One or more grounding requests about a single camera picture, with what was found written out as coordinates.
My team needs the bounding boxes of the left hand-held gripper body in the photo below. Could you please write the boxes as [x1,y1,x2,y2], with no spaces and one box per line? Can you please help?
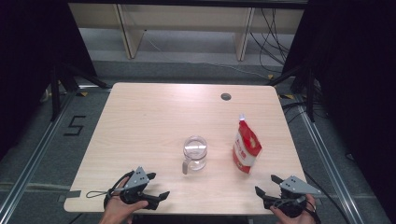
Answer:
[119,165,157,210]

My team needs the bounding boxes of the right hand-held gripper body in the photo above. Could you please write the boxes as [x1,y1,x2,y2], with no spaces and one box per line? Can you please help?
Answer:
[262,175,322,218]

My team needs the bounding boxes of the red and white spout pouch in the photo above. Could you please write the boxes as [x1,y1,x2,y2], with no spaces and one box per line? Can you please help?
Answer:
[232,113,263,175]

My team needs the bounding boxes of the clear glass jar with lid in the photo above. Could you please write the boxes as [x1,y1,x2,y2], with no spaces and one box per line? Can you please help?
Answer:
[181,134,208,175]

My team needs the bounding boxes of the person's right hand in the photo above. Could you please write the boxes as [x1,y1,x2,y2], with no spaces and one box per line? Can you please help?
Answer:
[269,194,318,224]

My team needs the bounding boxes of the person's left hand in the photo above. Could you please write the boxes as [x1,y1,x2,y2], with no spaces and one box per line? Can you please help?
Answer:
[99,176,149,224]

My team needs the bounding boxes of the grey tape strip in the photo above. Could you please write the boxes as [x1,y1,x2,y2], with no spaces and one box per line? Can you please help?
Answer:
[57,189,82,203]

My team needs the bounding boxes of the black metal stand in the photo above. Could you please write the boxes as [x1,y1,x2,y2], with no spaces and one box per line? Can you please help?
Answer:
[49,61,110,123]
[266,61,316,123]

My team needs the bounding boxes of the black curtain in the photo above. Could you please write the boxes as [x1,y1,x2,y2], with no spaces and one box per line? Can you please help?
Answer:
[0,0,98,161]
[280,0,396,220]

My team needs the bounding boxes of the light wooden shelf unit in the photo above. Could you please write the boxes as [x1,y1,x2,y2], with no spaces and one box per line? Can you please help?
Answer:
[68,3,304,62]

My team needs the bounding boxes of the black floor cable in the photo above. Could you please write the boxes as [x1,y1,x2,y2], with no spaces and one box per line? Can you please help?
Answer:
[303,170,351,224]

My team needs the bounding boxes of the thin grey lanyard loop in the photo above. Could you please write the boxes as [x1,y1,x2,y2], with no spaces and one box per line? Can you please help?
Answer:
[85,189,110,200]

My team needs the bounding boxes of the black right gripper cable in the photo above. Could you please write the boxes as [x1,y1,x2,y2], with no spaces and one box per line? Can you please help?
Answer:
[305,199,322,224]

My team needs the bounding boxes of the metal floor rail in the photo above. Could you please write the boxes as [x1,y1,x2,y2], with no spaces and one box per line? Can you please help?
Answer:
[293,95,360,224]
[0,91,77,219]

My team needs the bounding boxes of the thin white cable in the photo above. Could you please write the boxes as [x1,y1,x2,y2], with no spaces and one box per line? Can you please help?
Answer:
[144,29,271,79]

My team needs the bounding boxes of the bundle of black cables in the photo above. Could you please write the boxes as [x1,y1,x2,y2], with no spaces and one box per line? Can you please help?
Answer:
[249,7,292,75]

